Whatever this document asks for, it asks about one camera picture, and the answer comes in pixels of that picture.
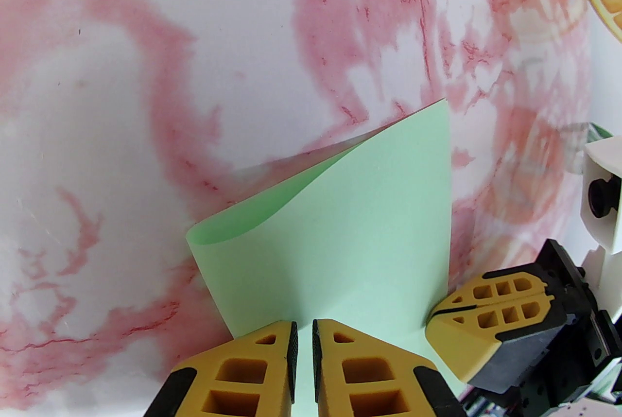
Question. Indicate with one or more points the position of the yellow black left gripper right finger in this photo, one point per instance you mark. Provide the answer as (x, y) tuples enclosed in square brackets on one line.
[(374, 371)]

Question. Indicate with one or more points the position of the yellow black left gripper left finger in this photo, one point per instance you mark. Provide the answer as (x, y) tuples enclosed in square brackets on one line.
[(238, 371)]

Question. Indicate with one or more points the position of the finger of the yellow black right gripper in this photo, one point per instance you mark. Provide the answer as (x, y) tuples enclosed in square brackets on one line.
[(481, 337), (500, 291)]

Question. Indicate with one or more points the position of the light green paper sheet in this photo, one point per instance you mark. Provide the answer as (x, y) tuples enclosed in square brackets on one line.
[(359, 230)]

